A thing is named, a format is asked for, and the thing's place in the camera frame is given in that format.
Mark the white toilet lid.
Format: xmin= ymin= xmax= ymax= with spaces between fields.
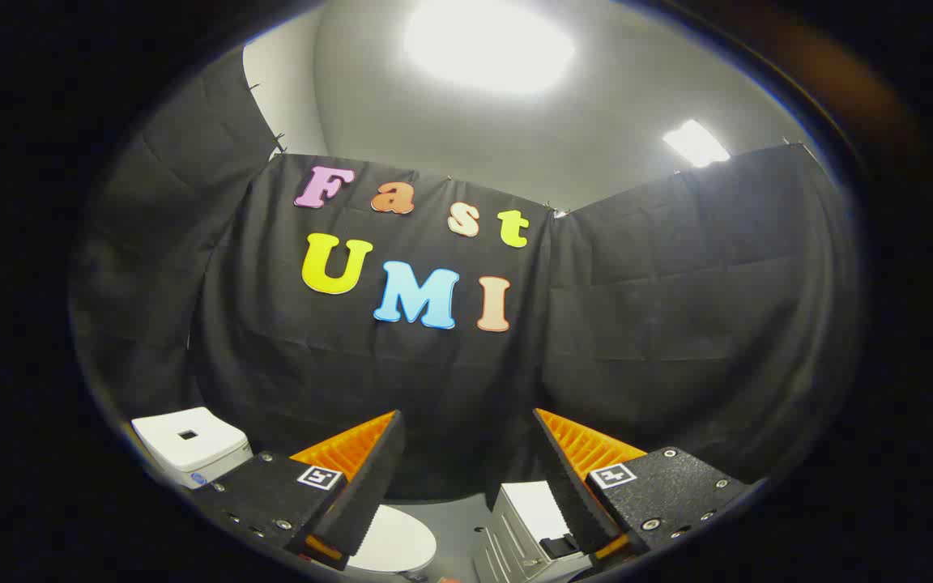
xmin=348 ymin=504 xmax=438 ymax=575

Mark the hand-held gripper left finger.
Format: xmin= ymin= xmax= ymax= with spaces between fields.
xmin=191 ymin=410 xmax=407 ymax=572

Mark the large ceiling light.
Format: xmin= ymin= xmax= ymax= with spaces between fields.
xmin=403 ymin=0 xmax=577 ymax=97

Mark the small ceiling light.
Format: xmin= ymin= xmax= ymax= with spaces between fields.
xmin=662 ymin=119 xmax=732 ymax=169

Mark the black backdrop cloth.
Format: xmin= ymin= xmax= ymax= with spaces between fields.
xmin=70 ymin=45 xmax=864 ymax=504

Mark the grey drawer cabinet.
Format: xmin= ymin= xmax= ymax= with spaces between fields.
xmin=472 ymin=481 xmax=599 ymax=583

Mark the white toilet tank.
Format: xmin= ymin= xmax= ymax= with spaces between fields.
xmin=131 ymin=407 xmax=253 ymax=490

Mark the black holder on cabinet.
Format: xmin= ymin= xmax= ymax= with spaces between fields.
xmin=539 ymin=534 xmax=582 ymax=560

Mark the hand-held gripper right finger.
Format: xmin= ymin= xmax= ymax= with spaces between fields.
xmin=533 ymin=408 xmax=769 ymax=574

